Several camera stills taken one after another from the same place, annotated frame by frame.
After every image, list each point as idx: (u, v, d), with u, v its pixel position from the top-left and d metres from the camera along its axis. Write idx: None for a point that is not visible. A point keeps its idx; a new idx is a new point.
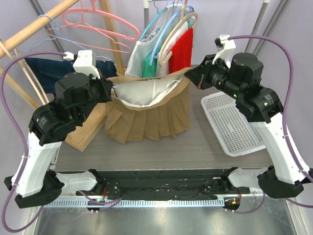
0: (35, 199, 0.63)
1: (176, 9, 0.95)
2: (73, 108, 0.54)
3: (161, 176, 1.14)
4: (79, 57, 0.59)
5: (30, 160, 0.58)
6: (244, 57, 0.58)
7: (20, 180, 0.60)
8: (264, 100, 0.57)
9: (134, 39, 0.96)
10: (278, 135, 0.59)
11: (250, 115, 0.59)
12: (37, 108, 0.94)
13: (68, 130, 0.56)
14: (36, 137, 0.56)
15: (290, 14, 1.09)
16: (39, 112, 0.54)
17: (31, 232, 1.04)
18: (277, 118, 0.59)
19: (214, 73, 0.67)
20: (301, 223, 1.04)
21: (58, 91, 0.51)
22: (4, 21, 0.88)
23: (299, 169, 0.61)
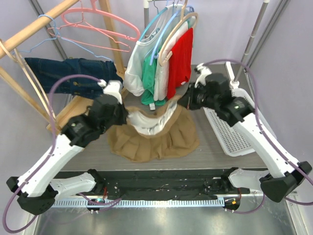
0: (36, 203, 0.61)
1: (176, 9, 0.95)
2: (102, 121, 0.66)
3: (161, 176, 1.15)
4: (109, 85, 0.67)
5: (52, 158, 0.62)
6: (213, 75, 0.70)
7: (31, 179, 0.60)
8: (235, 105, 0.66)
9: (134, 39, 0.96)
10: (255, 131, 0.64)
11: (228, 121, 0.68)
12: (37, 108, 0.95)
13: (93, 137, 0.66)
14: (65, 139, 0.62)
15: (291, 14, 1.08)
16: (74, 119, 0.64)
17: (31, 232, 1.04)
18: (250, 117, 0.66)
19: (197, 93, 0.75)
20: (301, 223, 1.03)
21: (95, 105, 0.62)
22: (4, 21, 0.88)
23: (285, 160, 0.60)
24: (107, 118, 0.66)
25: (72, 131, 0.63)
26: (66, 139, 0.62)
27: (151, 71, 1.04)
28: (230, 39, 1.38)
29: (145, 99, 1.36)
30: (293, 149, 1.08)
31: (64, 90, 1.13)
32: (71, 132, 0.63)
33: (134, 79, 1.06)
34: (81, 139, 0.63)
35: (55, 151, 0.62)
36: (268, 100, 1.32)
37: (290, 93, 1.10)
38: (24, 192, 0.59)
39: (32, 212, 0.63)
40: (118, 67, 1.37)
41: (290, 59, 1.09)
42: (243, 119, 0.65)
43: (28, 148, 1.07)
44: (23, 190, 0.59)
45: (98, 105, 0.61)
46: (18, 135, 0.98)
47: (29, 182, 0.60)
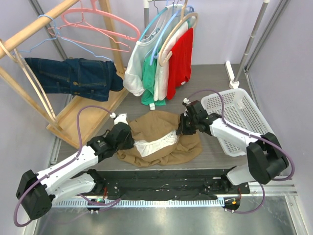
0: (45, 201, 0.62)
1: (176, 9, 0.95)
2: (118, 143, 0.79)
3: (161, 176, 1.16)
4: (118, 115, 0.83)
5: (76, 161, 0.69)
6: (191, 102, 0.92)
7: (53, 174, 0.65)
8: (207, 117, 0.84)
9: (134, 39, 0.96)
10: (222, 126, 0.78)
11: (208, 131, 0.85)
12: (37, 108, 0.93)
13: (108, 155, 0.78)
14: (90, 151, 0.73)
15: (291, 14, 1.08)
16: (98, 137, 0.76)
17: (31, 232, 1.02)
18: (217, 120, 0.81)
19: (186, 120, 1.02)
20: (301, 223, 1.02)
21: (115, 130, 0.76)
22: (4, 21, 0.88)
23: (247, 134, 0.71)
24: (121, 141, 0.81)
25: (96, 146, 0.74)
26: (91, 150, 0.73)
27: (151, 71, 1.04)
28: (230, 39, 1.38)
29: (145, 99, 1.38)
30: (293, 149, 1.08)
31: (64, 90, 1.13)
32: (95, 147, 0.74)
33: (134, 79, 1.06)
34: (101, 154, 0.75)
35: (80, 156, 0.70)
36: (267, 100, 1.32)
37: (290, 93, 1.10)
38: (43, 184, 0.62)
39: (31, 212, 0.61)
40: (118, 68, 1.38)
41: (290, 59, 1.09)
42: (212, 122, 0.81)
43: (28, 148, 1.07)
44: (43, 182, 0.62)
45: (118, 130, 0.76)
46: (17, 135, 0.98)
47: (50, 176, 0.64)
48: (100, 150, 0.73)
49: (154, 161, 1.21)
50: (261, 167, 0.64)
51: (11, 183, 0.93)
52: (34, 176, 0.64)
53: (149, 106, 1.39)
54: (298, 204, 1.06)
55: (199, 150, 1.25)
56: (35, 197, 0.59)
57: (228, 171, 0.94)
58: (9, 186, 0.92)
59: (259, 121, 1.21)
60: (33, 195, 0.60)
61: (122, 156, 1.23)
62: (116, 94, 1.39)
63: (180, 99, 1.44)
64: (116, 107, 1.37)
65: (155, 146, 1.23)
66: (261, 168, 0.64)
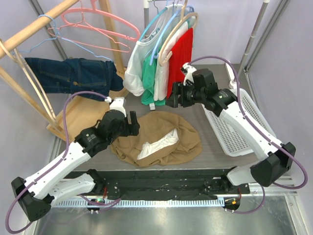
0: (37, 205, 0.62)
1: (176, 9, 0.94)
2: (111, 133, 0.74)
3: (161, 176, 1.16)
4: (114, 100, 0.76)
5: (63, 162, 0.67)
6: (200, 71, 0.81)
7: (39, 180, 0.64)
8: (219, 95, 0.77)
9: (134, 39, 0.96)
10: (238, 117, 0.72)
11: (215, 111, 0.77)
12: (37, 108, 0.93)
13: (102, 148, 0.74)
14: (78, 147, 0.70)
15: (291, 14, 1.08)
16: (88, 130, 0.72)
17: (32, 232, 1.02)
18: (234, 105, 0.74)
19: (187, 91, 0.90)
20: (301, 223, 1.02)
21: (104, 120, 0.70)
22: (4, 21, 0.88)
23: (268, 141, 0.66)
24: (116, 130, 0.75)
25: (85, 141, 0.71)
26: (79, 147, 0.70)
27: (151, 71, 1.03)
28: (229, 39, 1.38)
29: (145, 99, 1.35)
30: None
31: (64, 90, 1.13)
32: (84, 141, 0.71)
33: (134, 79, 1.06)
34: (93, 149, 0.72)
35: (68, 155, 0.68)
36: (267, 100, 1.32)
37: (290, 93, 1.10)
38: (31, 192, 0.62)
39: (28, 215, 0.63)
40: (118, 68, 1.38)
41: (290, 59, 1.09)
42: (227, 106, 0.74)
43: (28, 148, 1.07)
44: (30, 189, 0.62)
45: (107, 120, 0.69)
46: (18, 134, 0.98)
47: (37, 182, 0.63)
48: (89, 145, 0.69)
49: (154, 161, 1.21)
50: (270, 179, 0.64)
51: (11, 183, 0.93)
52: (21, 184, 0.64)
53: (149, 106, 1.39)
54: (298, 204, 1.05)
55: (199, 150, 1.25)
56: (25, 205, 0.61)
57: (228, 170, 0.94)
58: (9, 185, 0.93)
59: (258, 121, 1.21)
60: (23, 203, 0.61)
61: (122, 156, 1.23)
62: (116, 94, 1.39)
63: None
64: None
65: (155, 147, 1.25)
66: (269, 179, 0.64)
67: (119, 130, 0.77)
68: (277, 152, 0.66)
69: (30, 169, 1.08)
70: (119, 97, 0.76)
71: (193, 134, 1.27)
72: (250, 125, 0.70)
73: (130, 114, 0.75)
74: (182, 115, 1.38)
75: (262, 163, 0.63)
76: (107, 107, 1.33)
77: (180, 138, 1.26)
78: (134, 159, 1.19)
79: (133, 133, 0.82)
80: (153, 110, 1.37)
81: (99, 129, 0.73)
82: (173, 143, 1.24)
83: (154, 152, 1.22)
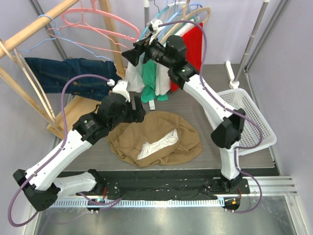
0: (39, 197, 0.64)
1: (177, 8, 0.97)
2: (112, 118, 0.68)
3: (161, 176, 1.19)
4: (118, 84, 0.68)
5: (62, 151, 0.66)
6: (174, 40, 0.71)
7: (39, 172, 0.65)
8: (183, 69, 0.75)
9: (134, 39, 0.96)
10: (199, 88, 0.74)
11: (177, 84, 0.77)
12: (37, 108, 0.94)
13: (103, 134, 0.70)
14: (77, 135, 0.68)
15: (291, 14, 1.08)
16: (87, 117, 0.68)
17: (32, 231, 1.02)
18: (195, 77, 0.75)
19: (153, 51, 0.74)
20: (301, 222, 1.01)
21: (103, 104, 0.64)
22: (5, 21, 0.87)
23: (223, 107, 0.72)
24: (117, 115, 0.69)
25: (84, 128, 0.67)
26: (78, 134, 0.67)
27: (150, 66, 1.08)
28: (230, 39, 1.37)
29: (145, 96, 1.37)
30: (293, 149, 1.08)
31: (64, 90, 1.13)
32: (83, 129, 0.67)
33: (135, 76, 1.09)
34: (93, 136, 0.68)
35: (66, 145, 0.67)
36: (267, 100, 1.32)
37: (290, 93, 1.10)
38: (32, 184, 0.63)
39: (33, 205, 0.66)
40: (118, 68, 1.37)
41: (290, 59, 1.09)
42: (189, 80, 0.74)
43: (28, 148, 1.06)
44: (32, 181, 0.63)
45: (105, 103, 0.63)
46: (18, 135, 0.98)
47: (37, 175, 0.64)
48: (89, 132, 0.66)
49: (154, 161, 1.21)
50: (226, 141, 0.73)
51: (11, 183, 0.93)
52: (23, 176, 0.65)
53: (149, 107, 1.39)
54: (298, 204, 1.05)
55: (199, 150, 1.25)
56: (28, 196, 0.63)
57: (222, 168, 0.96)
58: (9, 185, 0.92)
59: (258, 121, 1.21)
60: (26, 194, 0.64)
61: (122, 156, 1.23)
62: None
63: (181, 99, 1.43)
64: None
65: (155, 147, 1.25)
66: (226, 142, 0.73)
67: (121, 115, 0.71)
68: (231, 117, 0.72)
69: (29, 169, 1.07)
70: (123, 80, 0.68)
71: (194, 133, 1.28)
72: (208, 94, 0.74)
73: (135, 98, 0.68)
74: (182, 115, 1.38)
75: (218, 128, 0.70)
76: None
77: (181, 138, 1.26)
78: (135, 159, 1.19)
79: (138, 119, 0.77)
80: (153, 111, 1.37)
81: (98, 114, 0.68)
82: (173, 143, 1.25)
83: (154, 153, 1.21)
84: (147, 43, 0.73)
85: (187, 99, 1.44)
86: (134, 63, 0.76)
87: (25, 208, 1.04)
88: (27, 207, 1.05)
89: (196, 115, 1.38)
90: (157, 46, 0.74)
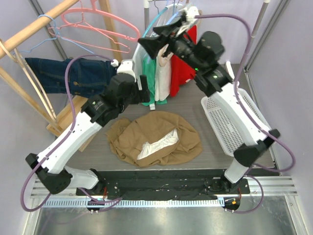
0: (52, 180, 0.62)
1: (176, 9, 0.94)
2: (122, 99, 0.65)
3: (161, 176, 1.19)
4: (122, 64, 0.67)
5: (73, 134, 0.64)
6: (210, 37, 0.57)
7: (51, 155, 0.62)
8: (214, 74, 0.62)
9: (134, 39, 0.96)
10: (232, 102, 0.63)
11: (204, 90, 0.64)
12: (37, 108, 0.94)
13: (113, 115, 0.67)
14: (86, 117, 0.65)
15: (291, 14, 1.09)
16: (95, 98, 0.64)
17: (31, 231, 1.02)
18: (228, 86, 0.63)
19: (179, 46, 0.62)
20: (301, 222, 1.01)
21: (113, 85, 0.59)
22: (5, 21, 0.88)
23: (258, 128, 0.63)
24: (126, 96, 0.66)
25: (93, 109, 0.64)
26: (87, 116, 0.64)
27: (151, 72, 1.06)
28: (230, 39, 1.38)
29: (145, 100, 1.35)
30: (293, 149, 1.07)
31: (64, 90, 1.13)
32: (92, 110, 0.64)
33: None
34: (102, 118, 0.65)
35: (76, 127, 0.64)
36: (267, 100, 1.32)
37: (290, 93, 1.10)
38: (44, 168, 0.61)
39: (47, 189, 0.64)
40: None
41: (290, 59, 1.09)
42: (221, 89, 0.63)
43: (28, 148, 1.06)
44: (44, 165, 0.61)
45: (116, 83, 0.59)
46: (18, 135, 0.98)
47: (49, 157, 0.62)
48: (98, 114, 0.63)
49: (154, 161, 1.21)
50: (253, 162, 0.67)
51: (11, 183, 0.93)
52: (34, 160, 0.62)
53: (149, 107, 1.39)
54: (298, 204, 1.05)
55: (199, 150, 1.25)
56: (41, 180, 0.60)
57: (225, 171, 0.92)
58: (10, 185, 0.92)
59: None
60: (39, 178, 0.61)
61: (122, 156, 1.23)
62: None
63: (181, 99, 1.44)
64: None
65: (155, 147, 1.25)
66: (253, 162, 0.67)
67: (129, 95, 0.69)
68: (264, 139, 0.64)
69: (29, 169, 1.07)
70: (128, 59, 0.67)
71: (194, 133, 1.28)
72: (241, 109, 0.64)
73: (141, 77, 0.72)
74: (182, 115, 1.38)
75: (250, 150, 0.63)
76: None
77: (182, 138, 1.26)
78: (135, 159, 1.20)
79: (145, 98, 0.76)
80: (153, 111, 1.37)
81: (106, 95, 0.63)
82: (174, 143, 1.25)
83: (154, 153, 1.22)
84: (174, 35, 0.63)
85: (187, 99, 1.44)
86: (153, 56, 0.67)
87: (25, 208, 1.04)
88: (27, 207, 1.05)
89: (196, 115, 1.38)
90: (184, 41, 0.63)
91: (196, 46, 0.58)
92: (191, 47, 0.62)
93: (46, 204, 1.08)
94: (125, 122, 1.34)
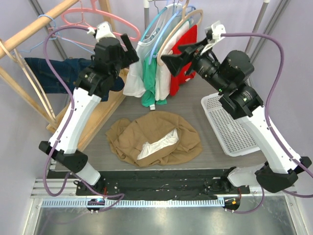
0: (70, 160, 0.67)
1: (176, 9, 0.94)
2: (114, 64, 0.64)
3: (161, 176, 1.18)
4: (99, 30, 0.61)
5: (76, 112, 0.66)
6: (237, 59, 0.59)
7: (62, 137, 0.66)
8: (243, 96, 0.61)
9: (134, 39, 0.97)
10: (262, 127, 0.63)
11: (231, 112, 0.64)
12: (37, 108, 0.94)
13: (108, 84, 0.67)
14: (83, 91, 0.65)
15: (291, 14, 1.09)
16: (87, 71, 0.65)
17: (31, 231, 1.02)
18: (259, 111, 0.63)
19: (203, 64, 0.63)
20: (301, 222, 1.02)
21: (98, 51, 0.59)
22: (5, 21, 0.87)
23: (290, 157, 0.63)
24: (118, 60, 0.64)
25: (87, 82, 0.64)
26: (84, 92, 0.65)
27: (151, 71, 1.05)
28: (230, 39, 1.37)
29: (145, 101, 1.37)
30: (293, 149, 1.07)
31: (64, 90, 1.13)
32: (86, 83, 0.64)
33: (136, 80, 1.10)
34: (99, 89, 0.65)
35: (77, 105, 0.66)
36: None
37: (290, 93, 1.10)
38: (60, 150, 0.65)
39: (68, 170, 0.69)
40: None
41: (290, 59, 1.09)
42: (252, 113, 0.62)
43: (28, 148, 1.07)
44: (58, 147, 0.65)
45: (101, 49, 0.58)
46: (18, 135, 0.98)
47: (61, 140, 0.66)
48: (93, 85, 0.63)
49: (154, 161, 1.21)
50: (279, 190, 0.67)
51: (11, 183, 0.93)
52: (48, 146, 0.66)
53: (149, 107, 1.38)
54: (298, 204, 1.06)
55: (199, 150, 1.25)
56: (60, 161, 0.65)
57: (230, 171, 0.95)
58: (10, 185, 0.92)
59: None
60: (57, 160, 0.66)
61: (122, 156, 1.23)
62: (115, 95, 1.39)
63: (181, 99, 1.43)
64: (115, 107, 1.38)
65: (155, 147, 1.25)
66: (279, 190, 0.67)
67: (121, 59, 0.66)
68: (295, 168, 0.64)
69: (29, 169, 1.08)
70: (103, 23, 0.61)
71: (194, 133, 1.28)
72: (273, 137, 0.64)
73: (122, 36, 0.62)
74: (182, 115, 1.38)
75: (280, 179, 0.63)
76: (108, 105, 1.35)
77: (182, 138, 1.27)
78: (135, 159, 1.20)
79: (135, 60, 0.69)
80: (153, 111, 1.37)
81: (97, 64, 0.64)
82: (173, 143, 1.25)
83: (154, 153, 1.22)
84: (198, 53, 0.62)
85: (187, 99, 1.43)
86: (174, 73, 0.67)
87: (25, 208, 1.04)
88: (27, 207, 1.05)
89: (196, 115, 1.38)
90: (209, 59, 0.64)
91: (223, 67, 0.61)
92: (215, 67, 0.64)
93: (46, 204, 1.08)
94: (126, 122, 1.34)
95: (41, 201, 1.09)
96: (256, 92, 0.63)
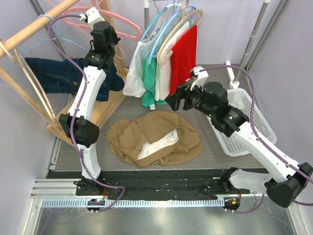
0: (90, 126, 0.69)
1: (176, 9, 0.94)
2: (110, 44, 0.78)
3: (161, 176, 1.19)
4: (89, 15, 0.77)
5: (89, 84, 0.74)
6: (212, 86, 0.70)
7: (80, 106, 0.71)
8: (229, 116, 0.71)
9: (135, 37, 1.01)
10: (252, 138, 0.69)
11: (224, 131, 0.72)
12: (37, 108, 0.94)
13: (111, 61, 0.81)
14: (91, 68, 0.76)
15: (291, 14, 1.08)
16: (91, 54, 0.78)
17: (31, 232, 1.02)
18: (245, 126, 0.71)
19: (193, 97, 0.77)
20: (301, 223, 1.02)
21: (97, 35, 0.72)
22: (5, 21, 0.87)
23: (285, 163, 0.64)
24: (112, 40, 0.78)
25: (95, 61, 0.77)
26: (93, 69, 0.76)
27: (151, 71, 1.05)
28: (229, 39, 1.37)
29: (145, 101, 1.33)
30: (293, 149, 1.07)
31: (64, 90, 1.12)
32: (93, 62, 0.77)
33: (136, 80, 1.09)
34: (105, 65, 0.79)
35: (89, 79, 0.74)
36: (267, 100, 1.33)
37: (291, 93, 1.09)
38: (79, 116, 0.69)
39: (88, 137, 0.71)
40: (118, 68, 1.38)
41: (290, 59, 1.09)
42: (239, 128, 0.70)
43: (28, 149, 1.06)
44: (78, 114, 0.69)
45: (99, 33, 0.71)
46: (17, 135, 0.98)
47: (80, 108, 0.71)
48: (100, 62, 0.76)
49: (154, 161, 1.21)
50: (289, 202, 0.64)
51: (11, 183, 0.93)
52: (67, 116, 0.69)
53: (149, 107, 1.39)
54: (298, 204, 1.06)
55: (200, 150, 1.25)
56: (82, 126, 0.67)
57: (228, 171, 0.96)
58: (10, 185, 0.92)
59: (259, 122, 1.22)
60: (79, 127, 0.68)
61: (122, 156, 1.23)
62: (115, 95, 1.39)
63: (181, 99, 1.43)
64: (115, 107, 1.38)
65: (154, 147, 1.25)
66: (290, 201, 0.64)
67: (114, 39, 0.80)
68: (295, 175, 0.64)
69: (30, 169, 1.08)
70: (91, 9, 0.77)
71: (194, 132, 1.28)
72: (264, 146, 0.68)
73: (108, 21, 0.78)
74: (182, 115, 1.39)
75: (280, 187, 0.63)
76: (108, 105, 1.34)
77: (182, 138, 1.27)
78: (135, 159, 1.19)
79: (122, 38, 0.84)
80: (153, 111, 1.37)
81: (97, 47, 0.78)
82: (174, 143, 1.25)
83: (154, 154, 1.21)
84: (188, 88, 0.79)
85: None
86: (175, 106, 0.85)
87: (25, 208, 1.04)
88: (27, 207, 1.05)
89: (196, 115, 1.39)
90: (197, 92, 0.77)
91: (205, 97, 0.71)
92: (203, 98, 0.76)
93: (46, 204, 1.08)
94: (125, 122, 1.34)
95: (41, 201, 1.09)
96: (241, 111, 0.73)
